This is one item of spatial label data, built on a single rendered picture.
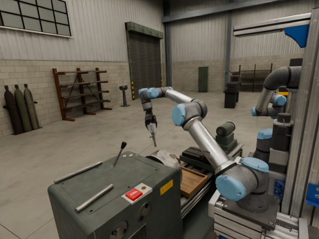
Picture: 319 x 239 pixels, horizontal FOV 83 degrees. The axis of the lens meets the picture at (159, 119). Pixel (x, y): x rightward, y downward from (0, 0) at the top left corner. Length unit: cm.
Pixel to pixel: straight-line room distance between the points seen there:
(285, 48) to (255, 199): 1449
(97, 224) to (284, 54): 1487
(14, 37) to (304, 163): 806
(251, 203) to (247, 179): 17
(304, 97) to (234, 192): 51
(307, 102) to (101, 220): 101
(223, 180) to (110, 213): 50
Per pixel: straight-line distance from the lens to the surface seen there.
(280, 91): 564
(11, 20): 819
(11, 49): 796
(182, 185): 162
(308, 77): 100
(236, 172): 86
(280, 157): 118
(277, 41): 1525
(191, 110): 96
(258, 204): 103
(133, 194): 93
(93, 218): 88
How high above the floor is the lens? 183
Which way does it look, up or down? 15 degrees down
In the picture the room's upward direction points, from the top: 3 degrees counter-clockwise
